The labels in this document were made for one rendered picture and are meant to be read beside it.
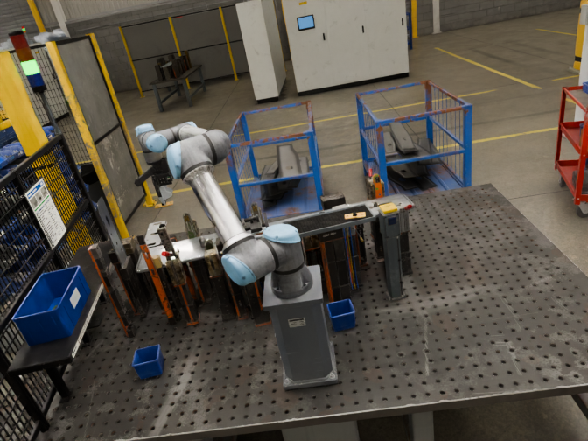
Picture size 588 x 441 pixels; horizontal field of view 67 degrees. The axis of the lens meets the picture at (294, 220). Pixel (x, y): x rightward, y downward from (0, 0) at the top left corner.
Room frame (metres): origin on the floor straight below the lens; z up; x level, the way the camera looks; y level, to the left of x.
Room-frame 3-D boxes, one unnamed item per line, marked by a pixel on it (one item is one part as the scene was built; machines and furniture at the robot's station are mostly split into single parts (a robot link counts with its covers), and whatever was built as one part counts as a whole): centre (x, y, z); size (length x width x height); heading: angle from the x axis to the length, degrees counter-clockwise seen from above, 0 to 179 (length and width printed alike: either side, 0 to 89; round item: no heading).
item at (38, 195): (1.96, 1.14, 1.30); 0.23 x 0.02 x 0.31; 4
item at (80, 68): (4.71, 1.75, 1.00); 1.04 x 0.14 x 2.00; 175
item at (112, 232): (1.89, 0.84, 1.17); 0.12 x 0.01 x 0.34; 4
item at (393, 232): (1.62, -0.40, 0.92); 0.08 x 0.08 x 0.44; 4
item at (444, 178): (4.14, -1.26, 0.47); 1.20 x 0.80 x 0.95; 176
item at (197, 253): (1.94, 0.10, 1.00); 1.38 x 0.22 x 0.02; 94
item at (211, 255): (1.72, 0.39, 0.88); 0.11 x 0.09 x 0.37; 4
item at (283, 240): (1.29, 0.06, 1.27); 0.13 x 0.12 x 0.14; 120
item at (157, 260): (1.77, 0.65, 0.88); 0.04 x 0.04 x 0.36; 4
